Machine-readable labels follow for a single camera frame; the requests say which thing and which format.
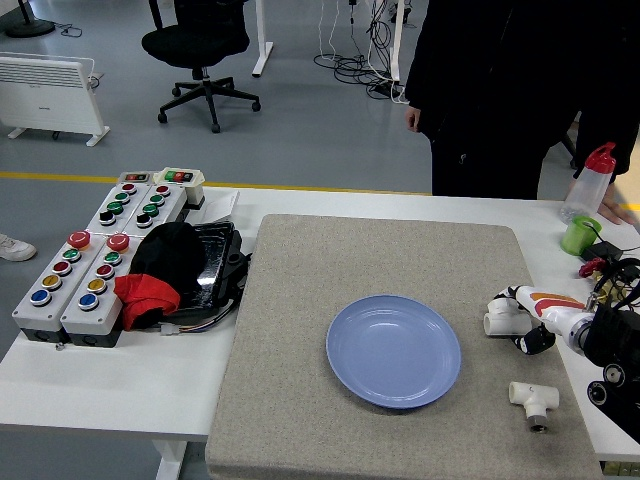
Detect white switch green red buttons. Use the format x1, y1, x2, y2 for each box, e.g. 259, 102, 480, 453
151, 167, 207, 209

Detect white tee fitting metal end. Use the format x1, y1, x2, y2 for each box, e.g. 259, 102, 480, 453
508, 380, 560, 434

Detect grey control box black knob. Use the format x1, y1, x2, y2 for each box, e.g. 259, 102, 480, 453
121, 183, 187, 237
85, 182, 151, 236

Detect grey-brown felt mat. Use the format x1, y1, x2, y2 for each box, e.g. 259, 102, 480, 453
204, 213, 604, 480

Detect person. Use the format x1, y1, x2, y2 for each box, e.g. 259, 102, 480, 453
403, 0, 640, 199

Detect five-button control box mushroom stop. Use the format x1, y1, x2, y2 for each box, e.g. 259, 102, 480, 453
59, 233, 132, 348
11, 230, 94, 344

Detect white panel heater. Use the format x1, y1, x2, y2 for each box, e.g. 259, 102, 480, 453
0, 51, 111, 148

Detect white connector with wires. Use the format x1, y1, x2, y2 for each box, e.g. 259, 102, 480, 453
159, 309, 236, 337

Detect tangled floor cables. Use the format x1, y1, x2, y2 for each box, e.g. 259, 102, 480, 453
313, 0, 401, 99

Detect black office chair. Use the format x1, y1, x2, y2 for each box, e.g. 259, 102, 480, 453
141, 0, 262, 134

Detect glossy black tray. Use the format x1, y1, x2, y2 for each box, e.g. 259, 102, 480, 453
167, 221, 254, 324

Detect black fan stand base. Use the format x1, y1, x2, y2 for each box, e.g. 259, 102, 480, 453
4, 0, 57, 39

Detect black power adapter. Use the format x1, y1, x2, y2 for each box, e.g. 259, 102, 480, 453
580, 241, 624, 264

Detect person's left hand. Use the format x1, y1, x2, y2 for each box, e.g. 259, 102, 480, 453
597, 199, 636, 226

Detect white shoe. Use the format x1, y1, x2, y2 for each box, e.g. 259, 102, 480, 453
0, 233, 38, 262

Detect white paper card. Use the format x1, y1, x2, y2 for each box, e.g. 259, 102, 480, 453
202, 191, 240, 224

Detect black cloth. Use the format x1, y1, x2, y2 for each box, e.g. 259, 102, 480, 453
129, 222, 207, 301

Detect white desk leg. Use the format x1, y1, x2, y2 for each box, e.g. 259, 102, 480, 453
251, 0, 275, 78
387, 0, 405, 83

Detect red cloth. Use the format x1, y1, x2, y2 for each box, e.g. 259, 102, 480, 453
113, 273, 182, 332

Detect green plastic cup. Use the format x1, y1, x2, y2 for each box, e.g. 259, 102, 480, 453
560, 215, 603, 256

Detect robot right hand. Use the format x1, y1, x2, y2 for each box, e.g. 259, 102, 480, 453
487, 283, 591, 356

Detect plain white tee pipe fitting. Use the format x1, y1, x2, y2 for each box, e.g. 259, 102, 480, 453
483, 297, 533, 339

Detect white table leg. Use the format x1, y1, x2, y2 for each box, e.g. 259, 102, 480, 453
152, 439, 189, 480

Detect brass valve red handle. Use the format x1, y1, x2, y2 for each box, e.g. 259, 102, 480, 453
578, 258, 626, 305

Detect clear squeeze bottle red cap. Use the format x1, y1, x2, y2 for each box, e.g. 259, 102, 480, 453
558, 142, 617, 225

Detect blue round plate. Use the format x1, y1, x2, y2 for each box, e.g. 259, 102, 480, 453
325, 294, 462, 411

